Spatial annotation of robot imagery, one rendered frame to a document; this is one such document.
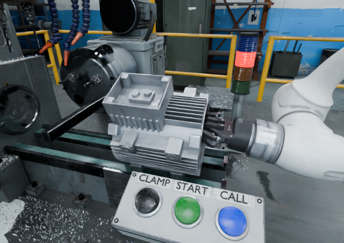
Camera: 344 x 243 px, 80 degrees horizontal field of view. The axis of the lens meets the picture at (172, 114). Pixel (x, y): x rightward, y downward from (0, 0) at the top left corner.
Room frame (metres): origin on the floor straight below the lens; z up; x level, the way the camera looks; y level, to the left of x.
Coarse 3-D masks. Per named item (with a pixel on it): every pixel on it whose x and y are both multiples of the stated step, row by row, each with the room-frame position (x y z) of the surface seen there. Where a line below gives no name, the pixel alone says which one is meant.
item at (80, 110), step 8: (104, 96) 0.62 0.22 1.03; (88, 104) 0.55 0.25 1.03; (96, 104) 0.57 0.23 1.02; (80, 112) 0.51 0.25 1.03; (88, 112) 0.53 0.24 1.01; (64, 120) 0.45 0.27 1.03; (72, 120) 0.47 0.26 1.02; (80, 120) 0.50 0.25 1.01; (48, 128) 0.41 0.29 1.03; (56, 128) 0.42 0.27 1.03; (64, 128) 0.44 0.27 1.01; (48, 136) 0.40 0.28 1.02; (56, 136) 0.41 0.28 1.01
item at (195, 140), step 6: (204, 96) 0.44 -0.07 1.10; (108, 126) 0.38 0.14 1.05; (114, 126) 0.38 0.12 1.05; (120, 126) 0.39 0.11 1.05; (108, 132) 0.38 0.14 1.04; (114, 132) 0.37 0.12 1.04; (120, 132) 0.39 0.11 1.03; (192, 138) 0.33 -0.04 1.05; (198, 138) 0.33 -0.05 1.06; (192, 144) 0.33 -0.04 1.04; (198, 144) 0.33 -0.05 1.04; (198, 174) 0.37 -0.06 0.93
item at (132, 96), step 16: (128, 80) 0.45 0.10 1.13; (144, 80) 0.45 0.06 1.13; (160, 80) 0.44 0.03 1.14; (112, 96) 0.41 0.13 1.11; (128, 96) 0.43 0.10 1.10; (144, 96) 0.41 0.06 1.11; (160, 96) 0.42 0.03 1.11; (112, 112) 0.38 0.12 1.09; (128, 112) 0.37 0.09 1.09; (144, 112) 0.36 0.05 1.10; (160, 112) 0.35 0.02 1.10; (160, 128) 0.37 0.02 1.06
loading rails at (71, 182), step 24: (24, 144) 0.51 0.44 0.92; (48, 144) 0.57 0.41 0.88; (72, 144) 0.54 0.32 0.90; (96, 144) 0.52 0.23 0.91; (24, 168) 0.47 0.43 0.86; (48, 168) 0.44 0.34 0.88; (72, 168) 0.42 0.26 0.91; (96, 168) 0.40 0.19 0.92; (120, 168) 0.40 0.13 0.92; (216, 168) 0.42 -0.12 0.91; (72, 192) 0.43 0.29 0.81; (96, 192) 0.40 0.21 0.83; (120, 192) 0.37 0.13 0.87
